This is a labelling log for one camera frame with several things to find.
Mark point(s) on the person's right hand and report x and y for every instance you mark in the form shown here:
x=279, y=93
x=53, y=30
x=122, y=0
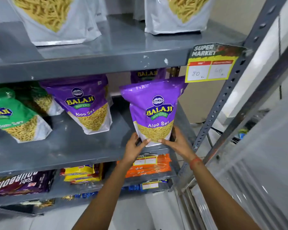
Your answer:
x=180, y=146

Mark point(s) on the person's left hand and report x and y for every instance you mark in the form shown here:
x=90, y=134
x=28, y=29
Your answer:
x=132, y=150

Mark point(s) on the person's left thumb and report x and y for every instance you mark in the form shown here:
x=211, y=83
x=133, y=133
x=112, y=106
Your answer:
x=144, y=143

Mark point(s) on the person's right thumb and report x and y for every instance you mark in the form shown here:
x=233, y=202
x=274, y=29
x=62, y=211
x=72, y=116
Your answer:
x=165, y=141

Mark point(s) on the purple snack pouch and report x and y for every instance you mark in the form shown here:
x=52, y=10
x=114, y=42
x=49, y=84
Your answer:
x=146, y=74
x=81, y=100
x=153, y=105

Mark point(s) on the person's right forearm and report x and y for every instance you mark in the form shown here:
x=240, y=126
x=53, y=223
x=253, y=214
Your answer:
x=220, y=198

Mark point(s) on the person's left forearm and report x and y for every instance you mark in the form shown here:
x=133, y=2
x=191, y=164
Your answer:
x=103, y=198

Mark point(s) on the small yellow price label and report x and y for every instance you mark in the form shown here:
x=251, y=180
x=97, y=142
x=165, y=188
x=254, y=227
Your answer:
x=150, y=185
x=145, y=160

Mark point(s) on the orange biscuit packet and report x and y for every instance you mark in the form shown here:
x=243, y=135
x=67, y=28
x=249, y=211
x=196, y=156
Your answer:
x=162, y=165

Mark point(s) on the orange wrist thread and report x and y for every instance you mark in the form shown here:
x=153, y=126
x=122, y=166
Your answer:
x=195, y=162

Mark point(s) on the yellow biscuit packet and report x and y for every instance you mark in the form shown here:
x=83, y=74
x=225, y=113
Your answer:
x=78, y=169
x=84, y=178

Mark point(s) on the blue gold biscuit packet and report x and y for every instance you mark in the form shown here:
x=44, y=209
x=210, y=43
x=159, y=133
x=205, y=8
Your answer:
x=82, y=195

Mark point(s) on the yellow black price card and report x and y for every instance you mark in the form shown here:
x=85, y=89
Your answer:
x=206, y=69

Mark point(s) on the grey metal shelving rack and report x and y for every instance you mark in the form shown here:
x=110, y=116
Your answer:
x=124, y=45

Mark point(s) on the green snack pouch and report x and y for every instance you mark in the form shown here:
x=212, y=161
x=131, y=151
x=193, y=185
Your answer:
x=42, y=98
x=12, y=110

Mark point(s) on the gold snack packet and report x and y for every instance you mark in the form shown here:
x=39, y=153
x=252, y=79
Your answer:
x=42, y=203

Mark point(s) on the white snack pouch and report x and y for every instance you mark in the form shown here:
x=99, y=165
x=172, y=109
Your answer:
x=101, y=9
x=158, y=21
x=81, y=26

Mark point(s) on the dark purple biscuit packet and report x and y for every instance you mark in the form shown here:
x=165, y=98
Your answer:
x=24, y=183

